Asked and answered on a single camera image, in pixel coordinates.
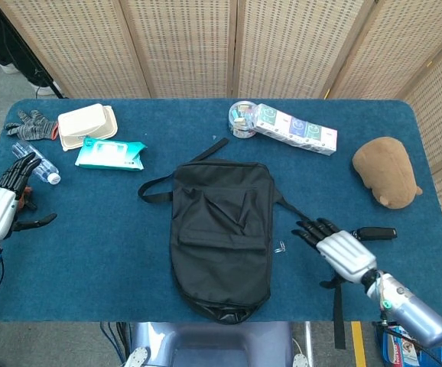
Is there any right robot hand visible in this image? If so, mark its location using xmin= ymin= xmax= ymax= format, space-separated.
xmin=291 ymin=217 xmax=378 ymax=288

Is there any black backpack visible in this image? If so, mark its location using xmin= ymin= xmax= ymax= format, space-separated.
xmin=137 ymin=138 xmax=347 ymax=349

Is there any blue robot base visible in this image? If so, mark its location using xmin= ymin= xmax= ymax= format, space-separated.
xmin=123 ymin=320 xmax=314 ymax=367

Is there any brown crumpled cloth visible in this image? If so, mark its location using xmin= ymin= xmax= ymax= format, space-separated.
xmin=16 ymin=185 xmax=38 ymax=211

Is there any black car key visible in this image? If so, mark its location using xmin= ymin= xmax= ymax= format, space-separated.
xmin=353 ymin=226 xmax=398 ymax=242

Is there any clear plastic bottle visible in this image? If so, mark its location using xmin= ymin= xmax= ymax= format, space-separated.
xmin=11 ymin=140 xmax=60 ymax=186

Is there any brown plush toy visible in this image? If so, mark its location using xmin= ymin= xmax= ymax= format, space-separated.
xmin=352 ymin=136 xmax=424 ymax=210

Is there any grey knit glove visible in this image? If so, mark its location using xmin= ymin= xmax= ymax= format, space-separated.
xmin=5 ymin=109 xmax=60 ymax=141

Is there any blue box of packages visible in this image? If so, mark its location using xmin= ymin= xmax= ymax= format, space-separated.
xmin=373 ymin=320 xmax=442 ymax=367

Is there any beige lunch box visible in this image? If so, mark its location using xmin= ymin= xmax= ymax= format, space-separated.
xmin=57 ymin=102 xmax=119 ymax=152

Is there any teal wet wipes pack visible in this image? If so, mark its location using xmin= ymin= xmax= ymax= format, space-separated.
xmin=74 ymin=136 xmax=148 ymax=172

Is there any multi-pack of pocket tissues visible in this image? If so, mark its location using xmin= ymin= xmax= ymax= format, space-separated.
xmin=252 ymin=102 xmax=339 ymax=157

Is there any clear jar of clips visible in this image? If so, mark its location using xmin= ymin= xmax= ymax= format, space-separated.
xmin=228 ymin=100 xmax=262 ymax=138

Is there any wooden woven folding screen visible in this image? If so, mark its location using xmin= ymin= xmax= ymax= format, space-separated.
xmin=0 ymin=0 xmax=442 ymax=280

